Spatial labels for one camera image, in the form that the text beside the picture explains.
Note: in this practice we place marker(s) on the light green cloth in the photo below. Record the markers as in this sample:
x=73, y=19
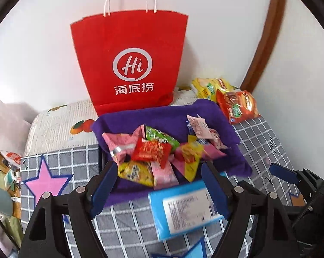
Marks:
x=15, y=228

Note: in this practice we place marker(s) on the pink star paper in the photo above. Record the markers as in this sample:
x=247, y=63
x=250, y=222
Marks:
x=43, y=182

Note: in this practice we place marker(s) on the plain pink snack packet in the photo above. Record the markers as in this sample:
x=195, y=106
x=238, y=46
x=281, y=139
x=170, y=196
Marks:
x=163, y=173

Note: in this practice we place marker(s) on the green snack packet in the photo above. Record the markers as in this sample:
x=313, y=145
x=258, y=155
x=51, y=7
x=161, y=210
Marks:
x=162, y=137

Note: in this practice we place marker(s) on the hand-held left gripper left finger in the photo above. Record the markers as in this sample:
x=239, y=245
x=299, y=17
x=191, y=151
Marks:
x=104, y=190

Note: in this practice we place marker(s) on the white plastic bag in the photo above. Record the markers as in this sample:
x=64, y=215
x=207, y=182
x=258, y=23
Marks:
x=8, y=123

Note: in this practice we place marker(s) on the grey checked tablecloth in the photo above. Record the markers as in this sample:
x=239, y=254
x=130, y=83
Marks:
x=129, y=233

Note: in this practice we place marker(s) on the brown wooden door frame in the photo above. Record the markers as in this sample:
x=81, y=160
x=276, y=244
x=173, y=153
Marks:
x=269, y=32

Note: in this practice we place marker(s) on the blue tissue pack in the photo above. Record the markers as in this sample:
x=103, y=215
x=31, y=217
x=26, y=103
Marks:
x=186, y=209

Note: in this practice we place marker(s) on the orange star paper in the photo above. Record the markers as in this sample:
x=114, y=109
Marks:
x=297, y=201

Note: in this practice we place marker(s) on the pale pink snack packet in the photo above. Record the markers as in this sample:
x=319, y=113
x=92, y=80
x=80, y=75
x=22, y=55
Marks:
x=198, y=125

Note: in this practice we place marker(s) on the yellow chips bag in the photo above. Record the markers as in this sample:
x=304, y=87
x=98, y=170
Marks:
x=207, y=88

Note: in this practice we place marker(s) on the blue star paper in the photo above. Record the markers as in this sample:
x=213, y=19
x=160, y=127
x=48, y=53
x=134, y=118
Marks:
x=194, y=251

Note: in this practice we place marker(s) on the yellow triangular snack packet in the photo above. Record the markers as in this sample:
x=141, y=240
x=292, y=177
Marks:
x=135, y=173

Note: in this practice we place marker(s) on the purple cloth-lined box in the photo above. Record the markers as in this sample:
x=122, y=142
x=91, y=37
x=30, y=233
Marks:
x=164, y=113

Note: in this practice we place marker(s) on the red paper bag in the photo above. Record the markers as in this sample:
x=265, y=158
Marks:
x=129, y=40

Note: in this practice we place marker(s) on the orange chips bag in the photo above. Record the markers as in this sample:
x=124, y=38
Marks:
x=240, y=107

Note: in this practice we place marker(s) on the red white snack packet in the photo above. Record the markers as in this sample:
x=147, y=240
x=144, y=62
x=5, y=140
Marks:
x=215, y=138

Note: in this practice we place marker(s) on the fruit print cloth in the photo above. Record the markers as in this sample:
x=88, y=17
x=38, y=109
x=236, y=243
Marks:
x=59, y=123

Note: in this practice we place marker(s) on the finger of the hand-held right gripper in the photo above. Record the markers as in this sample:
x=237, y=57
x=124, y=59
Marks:
x=284, y=173

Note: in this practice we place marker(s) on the pink snack packet silver end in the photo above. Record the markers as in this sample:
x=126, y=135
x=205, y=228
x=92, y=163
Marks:
x=118, y=143

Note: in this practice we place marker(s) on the small blue white candy packet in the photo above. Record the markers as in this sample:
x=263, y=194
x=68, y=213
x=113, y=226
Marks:
x=200, y=141

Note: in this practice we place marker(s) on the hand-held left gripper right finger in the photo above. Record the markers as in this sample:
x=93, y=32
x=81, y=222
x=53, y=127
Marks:
x=217, y=188

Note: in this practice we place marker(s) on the pink yellow snack packet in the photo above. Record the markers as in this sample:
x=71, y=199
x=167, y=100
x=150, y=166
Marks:
x=191, y=158

